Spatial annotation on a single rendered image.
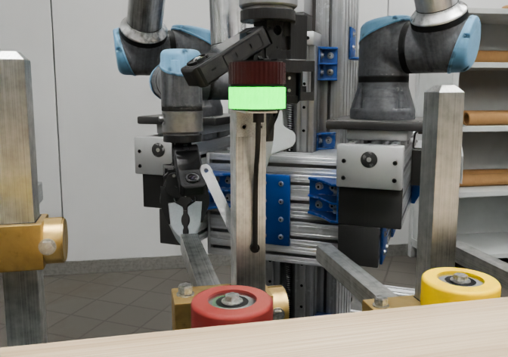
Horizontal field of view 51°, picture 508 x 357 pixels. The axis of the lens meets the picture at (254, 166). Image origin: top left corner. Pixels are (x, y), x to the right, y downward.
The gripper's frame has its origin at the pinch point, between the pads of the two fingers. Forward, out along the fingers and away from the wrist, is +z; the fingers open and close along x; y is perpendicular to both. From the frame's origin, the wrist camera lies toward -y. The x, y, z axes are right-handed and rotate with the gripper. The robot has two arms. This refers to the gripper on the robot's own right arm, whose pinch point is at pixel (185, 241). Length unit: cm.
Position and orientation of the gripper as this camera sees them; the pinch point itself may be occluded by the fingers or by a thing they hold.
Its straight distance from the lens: 100.7
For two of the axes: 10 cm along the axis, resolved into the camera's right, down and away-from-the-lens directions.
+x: -9.7, 0.3, -2.2
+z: 0.0, 9.9, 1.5
